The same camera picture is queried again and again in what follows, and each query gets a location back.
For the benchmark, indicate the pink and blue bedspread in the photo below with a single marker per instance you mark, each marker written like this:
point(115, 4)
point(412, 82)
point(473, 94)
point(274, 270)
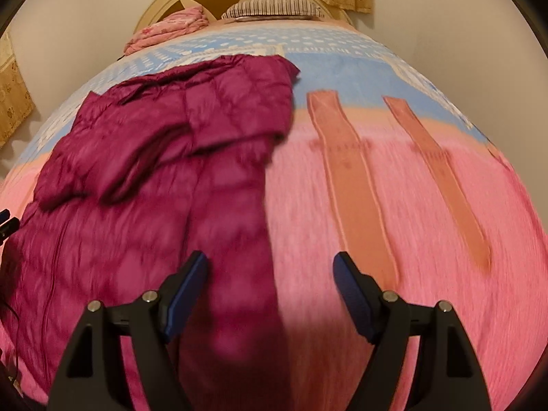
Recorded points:
point(377, 163)

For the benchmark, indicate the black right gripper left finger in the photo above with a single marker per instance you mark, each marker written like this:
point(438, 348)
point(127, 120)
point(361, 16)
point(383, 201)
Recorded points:
point(92, 375)

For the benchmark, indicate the folded pink blanket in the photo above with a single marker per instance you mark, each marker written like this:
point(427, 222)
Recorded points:
point(182, 22)

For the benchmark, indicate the striped pillow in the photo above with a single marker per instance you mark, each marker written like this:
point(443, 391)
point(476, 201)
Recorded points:
point(274, 9)

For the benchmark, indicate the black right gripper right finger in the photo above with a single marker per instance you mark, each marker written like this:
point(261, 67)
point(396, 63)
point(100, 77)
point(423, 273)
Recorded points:
point(447, 373)

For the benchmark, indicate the beige side curtain left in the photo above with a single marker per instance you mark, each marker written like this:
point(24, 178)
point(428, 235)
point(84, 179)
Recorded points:
point(16, 104)

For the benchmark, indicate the magenta puffer down jacket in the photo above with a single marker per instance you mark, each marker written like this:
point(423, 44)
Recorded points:
point(152, 169)

